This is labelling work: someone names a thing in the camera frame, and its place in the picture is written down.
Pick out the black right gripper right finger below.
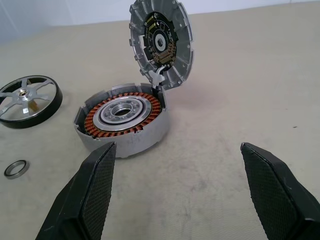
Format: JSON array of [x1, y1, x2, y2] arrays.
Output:
[[239, 141, 320, 240]]

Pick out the small silver bearing ring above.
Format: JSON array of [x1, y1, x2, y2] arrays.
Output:
[[3, 159, 30, 180]]

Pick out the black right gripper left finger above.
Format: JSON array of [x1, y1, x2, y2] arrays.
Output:
[[34, 141, 117, 240]]

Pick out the silver motor stator housing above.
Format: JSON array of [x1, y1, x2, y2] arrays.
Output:
[[72, 82, 171, 159]]

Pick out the silver motor cover circuit board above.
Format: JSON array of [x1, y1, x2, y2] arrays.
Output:
[[127, 0, 195, 90]]

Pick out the black rotor silver spokes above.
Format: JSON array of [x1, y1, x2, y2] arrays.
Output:
[[0, 74, 63, 130]]

